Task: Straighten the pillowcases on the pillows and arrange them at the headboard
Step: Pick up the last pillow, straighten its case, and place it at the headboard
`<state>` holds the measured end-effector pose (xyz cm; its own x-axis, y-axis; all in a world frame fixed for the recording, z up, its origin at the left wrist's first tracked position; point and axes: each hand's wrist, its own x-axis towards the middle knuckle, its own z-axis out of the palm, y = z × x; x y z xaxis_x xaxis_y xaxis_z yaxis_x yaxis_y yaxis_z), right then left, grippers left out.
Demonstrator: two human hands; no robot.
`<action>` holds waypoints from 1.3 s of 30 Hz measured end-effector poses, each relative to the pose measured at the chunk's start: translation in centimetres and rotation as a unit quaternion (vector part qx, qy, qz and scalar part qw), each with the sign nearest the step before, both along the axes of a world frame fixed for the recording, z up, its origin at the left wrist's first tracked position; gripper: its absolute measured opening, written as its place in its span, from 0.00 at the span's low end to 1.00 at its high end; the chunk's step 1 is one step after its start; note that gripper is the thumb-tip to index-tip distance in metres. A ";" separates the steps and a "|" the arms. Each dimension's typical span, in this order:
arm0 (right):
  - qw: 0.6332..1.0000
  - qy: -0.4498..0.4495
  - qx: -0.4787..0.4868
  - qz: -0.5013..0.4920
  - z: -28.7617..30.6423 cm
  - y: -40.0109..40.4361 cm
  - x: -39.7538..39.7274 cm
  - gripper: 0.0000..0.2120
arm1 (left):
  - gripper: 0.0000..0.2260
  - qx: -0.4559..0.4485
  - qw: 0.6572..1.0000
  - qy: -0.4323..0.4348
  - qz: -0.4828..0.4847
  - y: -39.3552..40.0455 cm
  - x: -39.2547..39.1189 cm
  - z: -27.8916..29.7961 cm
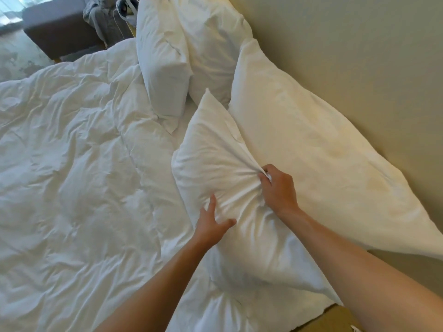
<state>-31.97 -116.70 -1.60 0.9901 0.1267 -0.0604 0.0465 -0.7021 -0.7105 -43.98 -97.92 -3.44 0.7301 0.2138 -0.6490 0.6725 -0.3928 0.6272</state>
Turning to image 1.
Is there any person's left hand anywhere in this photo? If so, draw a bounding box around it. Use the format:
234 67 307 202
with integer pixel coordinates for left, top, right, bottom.
192 193 238 252

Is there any person's right hand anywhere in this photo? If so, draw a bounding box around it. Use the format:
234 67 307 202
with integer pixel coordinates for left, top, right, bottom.
257 164 301 219

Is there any white pillow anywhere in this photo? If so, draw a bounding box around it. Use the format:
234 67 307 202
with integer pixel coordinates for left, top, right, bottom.
168 0 254 108
227 37 443 262
171 88 344 307
136 0 194 136

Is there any person's left forearm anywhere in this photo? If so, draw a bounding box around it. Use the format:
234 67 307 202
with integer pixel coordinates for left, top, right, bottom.
95 237 212 332

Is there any person's right forearm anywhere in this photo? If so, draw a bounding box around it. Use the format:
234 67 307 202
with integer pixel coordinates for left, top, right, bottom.
278 206 443 332

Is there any white headset device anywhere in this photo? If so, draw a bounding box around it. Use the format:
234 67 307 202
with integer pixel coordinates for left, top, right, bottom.
115 0 140 20

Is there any white crumpled bedding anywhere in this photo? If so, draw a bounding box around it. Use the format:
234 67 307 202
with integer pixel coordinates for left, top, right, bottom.
82 0 138 49

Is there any brown upholstered sofa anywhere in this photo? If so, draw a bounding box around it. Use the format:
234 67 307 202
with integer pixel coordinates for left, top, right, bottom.
22 0 107 62

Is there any white sheer curtain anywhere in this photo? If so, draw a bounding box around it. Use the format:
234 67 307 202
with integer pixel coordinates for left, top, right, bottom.
0 0 55 36

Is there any white charging cable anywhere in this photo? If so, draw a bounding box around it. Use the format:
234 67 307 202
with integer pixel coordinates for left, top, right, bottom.
110 9 129 42

